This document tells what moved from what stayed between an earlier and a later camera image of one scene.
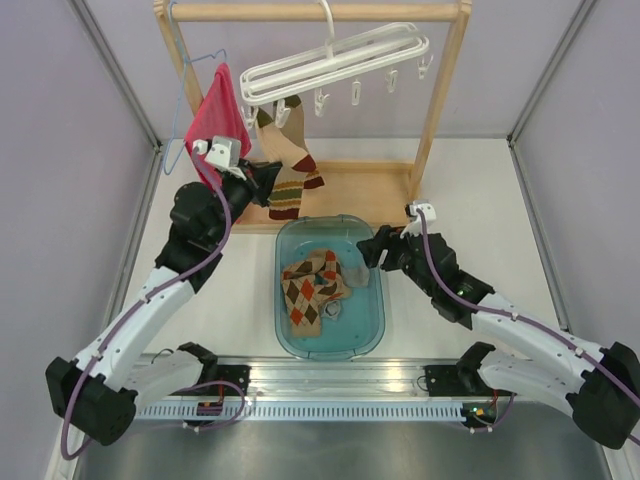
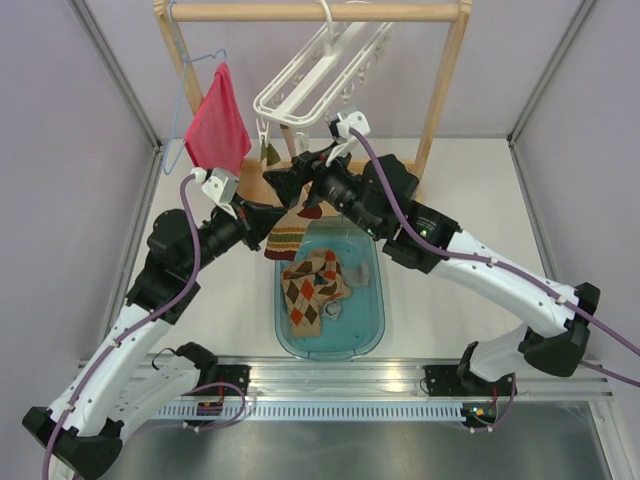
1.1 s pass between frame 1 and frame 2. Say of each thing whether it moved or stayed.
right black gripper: moved
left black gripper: moved
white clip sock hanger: moved
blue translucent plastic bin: stayed
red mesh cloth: stayed
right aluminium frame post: stayed
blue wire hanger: stayed
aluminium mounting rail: stayed
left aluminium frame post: stayed
